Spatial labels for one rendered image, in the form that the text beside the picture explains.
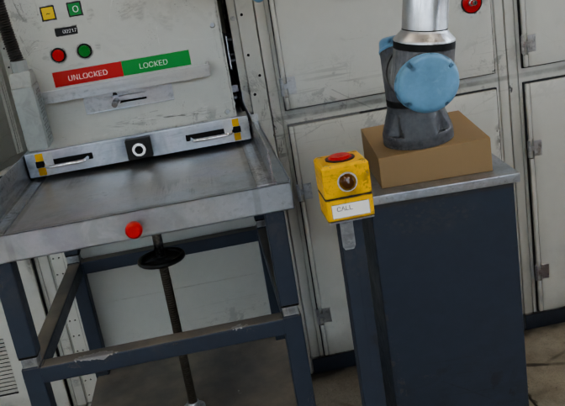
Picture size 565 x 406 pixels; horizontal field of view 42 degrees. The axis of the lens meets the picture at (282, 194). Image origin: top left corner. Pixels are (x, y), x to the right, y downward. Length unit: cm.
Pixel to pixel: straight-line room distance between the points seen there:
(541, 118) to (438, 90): 94
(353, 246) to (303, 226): 93
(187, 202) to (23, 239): 32
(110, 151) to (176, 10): 37
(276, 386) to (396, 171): 75
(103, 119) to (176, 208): 46
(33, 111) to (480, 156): 97
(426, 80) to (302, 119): 78
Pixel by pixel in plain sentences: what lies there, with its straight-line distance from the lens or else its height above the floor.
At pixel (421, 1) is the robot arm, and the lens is 138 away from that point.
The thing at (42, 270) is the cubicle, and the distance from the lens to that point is 224.
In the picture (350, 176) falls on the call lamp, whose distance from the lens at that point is 119.
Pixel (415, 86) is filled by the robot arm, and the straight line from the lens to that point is 138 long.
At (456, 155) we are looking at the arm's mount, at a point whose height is 80.
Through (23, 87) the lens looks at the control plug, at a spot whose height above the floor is 106.
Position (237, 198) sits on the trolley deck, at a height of 81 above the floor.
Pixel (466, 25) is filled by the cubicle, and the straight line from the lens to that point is 217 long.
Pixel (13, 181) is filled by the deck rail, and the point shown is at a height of 86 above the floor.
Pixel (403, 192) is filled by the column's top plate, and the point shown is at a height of 75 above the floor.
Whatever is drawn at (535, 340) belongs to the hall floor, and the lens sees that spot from 247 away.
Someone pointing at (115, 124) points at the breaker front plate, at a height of 93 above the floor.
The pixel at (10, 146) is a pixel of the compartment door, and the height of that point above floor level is 88.
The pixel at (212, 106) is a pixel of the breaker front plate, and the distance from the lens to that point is 180.
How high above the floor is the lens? 121
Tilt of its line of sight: 16 degrees down
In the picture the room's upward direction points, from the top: 9 degrees counter-clockwise
